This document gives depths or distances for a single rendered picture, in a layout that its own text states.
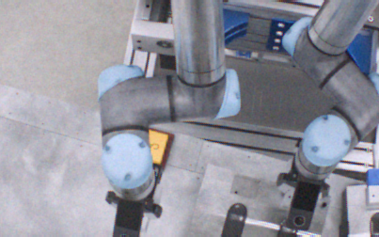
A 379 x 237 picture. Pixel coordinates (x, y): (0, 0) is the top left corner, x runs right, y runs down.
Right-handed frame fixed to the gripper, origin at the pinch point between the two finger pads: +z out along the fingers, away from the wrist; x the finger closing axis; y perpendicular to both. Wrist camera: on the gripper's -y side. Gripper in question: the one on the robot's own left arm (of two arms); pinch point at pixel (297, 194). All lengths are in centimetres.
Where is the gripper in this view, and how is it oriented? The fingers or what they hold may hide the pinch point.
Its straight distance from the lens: 168.5
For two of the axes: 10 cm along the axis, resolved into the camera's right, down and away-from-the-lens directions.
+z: 0.0, 2.9, 9.6
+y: 2.7, -9.2, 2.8
